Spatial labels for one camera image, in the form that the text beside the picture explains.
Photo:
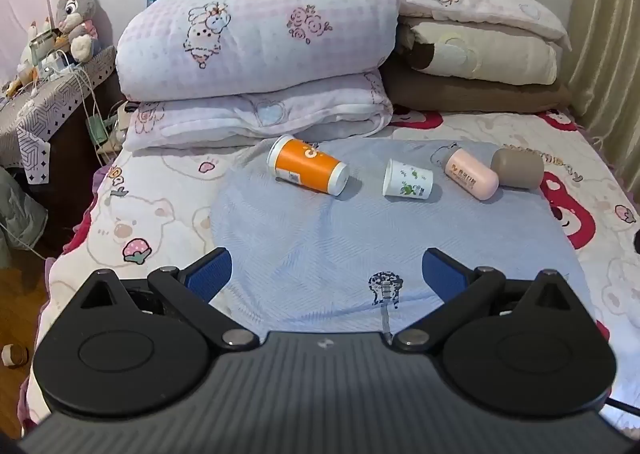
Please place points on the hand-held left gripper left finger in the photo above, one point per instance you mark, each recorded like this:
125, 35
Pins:
209, 275

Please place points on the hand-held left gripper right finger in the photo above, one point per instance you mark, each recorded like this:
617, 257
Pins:
443, 276

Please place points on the white cup with green print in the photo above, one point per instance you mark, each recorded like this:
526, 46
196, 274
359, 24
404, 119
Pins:
407, 179

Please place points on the pink tumbler cup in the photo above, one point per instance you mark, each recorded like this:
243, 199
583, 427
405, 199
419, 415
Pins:
470, 173

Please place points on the taupe cup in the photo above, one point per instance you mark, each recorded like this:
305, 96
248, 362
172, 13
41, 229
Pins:
517, 167

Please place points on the orange paper cup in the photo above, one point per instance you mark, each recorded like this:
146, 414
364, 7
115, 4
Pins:
307, 163

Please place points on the light blue cloth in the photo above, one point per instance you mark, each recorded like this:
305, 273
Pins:
320, 234

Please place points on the folded pink heart quilt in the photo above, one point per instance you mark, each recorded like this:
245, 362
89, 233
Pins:
240, 113

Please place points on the dark wooden nightstand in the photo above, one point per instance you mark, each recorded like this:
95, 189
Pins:
75, 173

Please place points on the green plastic item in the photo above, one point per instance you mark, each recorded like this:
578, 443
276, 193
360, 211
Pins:
100, 129

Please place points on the brown folded blanket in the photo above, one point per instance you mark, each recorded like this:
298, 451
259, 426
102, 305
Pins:
475, 93

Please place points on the grey garment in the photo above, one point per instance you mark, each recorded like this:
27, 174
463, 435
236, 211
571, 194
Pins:
20, 214

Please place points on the small brown ball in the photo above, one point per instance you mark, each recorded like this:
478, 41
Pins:
14, 355

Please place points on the cream folded blanket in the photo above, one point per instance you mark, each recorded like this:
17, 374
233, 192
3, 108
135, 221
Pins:
500, 56

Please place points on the bedside table with patterned cover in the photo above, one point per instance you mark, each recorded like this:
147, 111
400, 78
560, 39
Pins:
50, 103

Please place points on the large pink checked quilt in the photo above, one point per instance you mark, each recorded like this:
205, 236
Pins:
250, 33

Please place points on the white charger devices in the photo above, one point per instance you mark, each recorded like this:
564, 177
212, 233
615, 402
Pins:
52, 63

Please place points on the beige curtain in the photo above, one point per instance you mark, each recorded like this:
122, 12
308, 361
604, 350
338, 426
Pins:
605, 33

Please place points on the grey plush rabbit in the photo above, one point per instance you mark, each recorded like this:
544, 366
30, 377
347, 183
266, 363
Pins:
75, 8

